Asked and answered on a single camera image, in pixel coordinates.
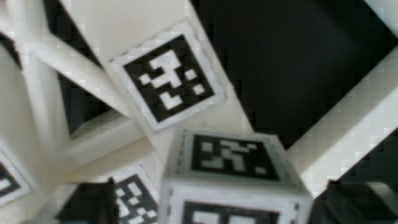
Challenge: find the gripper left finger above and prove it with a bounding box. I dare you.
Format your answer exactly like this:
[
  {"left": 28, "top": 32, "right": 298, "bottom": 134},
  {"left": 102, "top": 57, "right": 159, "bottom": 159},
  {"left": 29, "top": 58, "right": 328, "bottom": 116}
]
[{"left": 54, "top": 179, "right": 118, "bottom": 224}]

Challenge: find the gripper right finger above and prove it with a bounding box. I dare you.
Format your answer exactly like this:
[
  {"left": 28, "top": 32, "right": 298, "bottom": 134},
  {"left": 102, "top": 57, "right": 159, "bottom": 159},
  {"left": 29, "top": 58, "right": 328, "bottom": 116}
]
[{"left": 307, "top": 181, "right": 398, "bottom": 224}]

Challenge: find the marker cube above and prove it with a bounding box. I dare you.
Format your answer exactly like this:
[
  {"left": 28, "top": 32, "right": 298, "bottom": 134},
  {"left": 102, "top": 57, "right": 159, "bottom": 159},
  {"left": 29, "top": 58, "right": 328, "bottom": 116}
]
[{"left": 157, "top": 129, "right": 312, "bottom": 224}]

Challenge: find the white chair back frame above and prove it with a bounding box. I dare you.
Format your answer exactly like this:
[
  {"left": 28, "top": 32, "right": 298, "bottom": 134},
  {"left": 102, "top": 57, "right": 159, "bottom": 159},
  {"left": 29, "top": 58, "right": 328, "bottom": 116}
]
[{"left": 0, "top": 0, "right": 250, "bottom": 224}]

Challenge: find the white front fence bar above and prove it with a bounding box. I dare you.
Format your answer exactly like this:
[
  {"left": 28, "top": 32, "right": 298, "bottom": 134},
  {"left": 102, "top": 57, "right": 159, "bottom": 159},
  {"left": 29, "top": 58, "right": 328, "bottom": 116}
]
[{"left": 287, "top": 0, "right": 398, "bottom": 195}]

